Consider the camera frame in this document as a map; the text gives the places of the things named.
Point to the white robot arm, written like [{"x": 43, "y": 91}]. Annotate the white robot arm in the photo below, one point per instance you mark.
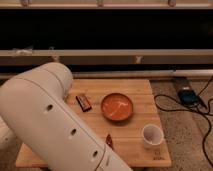
[{"x": 33, "y": 105}]

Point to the orange bowl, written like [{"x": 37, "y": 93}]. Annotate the orange bowl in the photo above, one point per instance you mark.
[{"x": 117, "y": 107}]

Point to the dark chocolate bar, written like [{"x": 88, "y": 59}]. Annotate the dark chocolate bar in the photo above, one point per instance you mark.
[{"x": 83, "y": 102}]

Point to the wooden table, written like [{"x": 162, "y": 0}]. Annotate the wooden table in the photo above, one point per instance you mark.
[{"x": 126, "y": 135}]

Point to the white cup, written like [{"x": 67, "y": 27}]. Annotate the white cup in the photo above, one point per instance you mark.
[{"x": 152, "y": 136}]

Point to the black power adapter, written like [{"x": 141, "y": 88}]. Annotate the black power adapter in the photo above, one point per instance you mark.
[{"x": 188, "y": 97}]

